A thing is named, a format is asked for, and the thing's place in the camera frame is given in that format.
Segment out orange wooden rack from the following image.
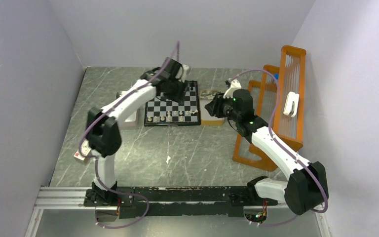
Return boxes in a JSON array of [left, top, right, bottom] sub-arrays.
[[232, 45, 307, 172]]

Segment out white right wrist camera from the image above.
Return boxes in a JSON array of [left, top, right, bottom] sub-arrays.
[[223, 79, 241, 99]]

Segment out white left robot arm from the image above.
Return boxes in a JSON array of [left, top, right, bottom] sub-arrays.
[[83, 57, 191, 206]]

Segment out white clip object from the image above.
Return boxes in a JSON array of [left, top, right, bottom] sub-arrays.
[[283, 91, 300, 118]]

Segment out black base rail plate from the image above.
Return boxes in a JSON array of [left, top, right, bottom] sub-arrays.
[[83, 186, 278, 219]]

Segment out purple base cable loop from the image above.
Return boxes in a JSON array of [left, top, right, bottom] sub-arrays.
[[94, 193, 150, 229]]

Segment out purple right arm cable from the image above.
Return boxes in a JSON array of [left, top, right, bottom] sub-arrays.
[[227, 69, 329, 227]]

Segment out yellow tray of white pieces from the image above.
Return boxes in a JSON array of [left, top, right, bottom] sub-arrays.
[[199, 90, 225, 126]]

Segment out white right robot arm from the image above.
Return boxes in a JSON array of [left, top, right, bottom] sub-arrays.
[[205, 89, 329, 215]]

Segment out small white red box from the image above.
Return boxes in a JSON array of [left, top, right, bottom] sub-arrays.
[[73, 146, 91, 163]]

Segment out silver metal tray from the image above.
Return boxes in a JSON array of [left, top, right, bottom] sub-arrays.
[[115, 91, 139, 128]]

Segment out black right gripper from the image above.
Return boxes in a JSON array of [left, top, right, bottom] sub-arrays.
[[204, 91, 240, 122]]

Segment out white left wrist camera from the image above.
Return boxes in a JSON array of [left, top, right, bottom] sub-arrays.
[[179, 64, 192, 82]]

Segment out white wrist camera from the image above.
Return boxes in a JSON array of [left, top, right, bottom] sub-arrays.
[[223, 79, 241, 99], [179, 64, 192, 82]]

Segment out black white chess board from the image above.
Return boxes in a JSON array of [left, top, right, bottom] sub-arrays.
[[144, 80, 201, 126]]

